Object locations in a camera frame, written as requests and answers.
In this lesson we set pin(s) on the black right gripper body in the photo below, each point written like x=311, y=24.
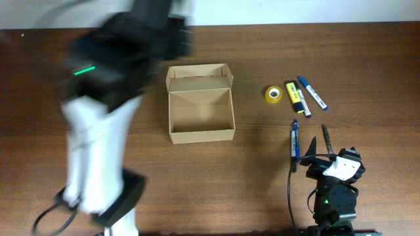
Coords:
x=317, y=168

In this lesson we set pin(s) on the grey permanent marker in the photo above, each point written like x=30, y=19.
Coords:
x=293, y=151

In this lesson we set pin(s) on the black ballpoint pen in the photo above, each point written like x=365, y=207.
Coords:
x=327, y=139

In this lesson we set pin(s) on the blue ballpoint pen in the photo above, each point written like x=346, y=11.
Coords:
x=296, y=130

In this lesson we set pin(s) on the yellow highlighter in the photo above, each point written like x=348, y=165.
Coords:
x=294, y=96

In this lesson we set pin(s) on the yellow tape roll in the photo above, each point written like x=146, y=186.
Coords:
x=273, y=94

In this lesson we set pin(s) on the blue cap whiteboard marker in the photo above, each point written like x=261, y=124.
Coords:
x=313, y=93

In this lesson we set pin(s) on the black cap whiteboard marker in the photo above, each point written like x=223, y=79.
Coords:
x=307, y=112

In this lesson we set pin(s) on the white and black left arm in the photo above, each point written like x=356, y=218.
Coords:
x=111, y=66

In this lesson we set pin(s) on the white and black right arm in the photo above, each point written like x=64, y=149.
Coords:
x=335, y=195

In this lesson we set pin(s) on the open brown cardboard box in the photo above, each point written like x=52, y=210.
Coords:
x=200, y=103

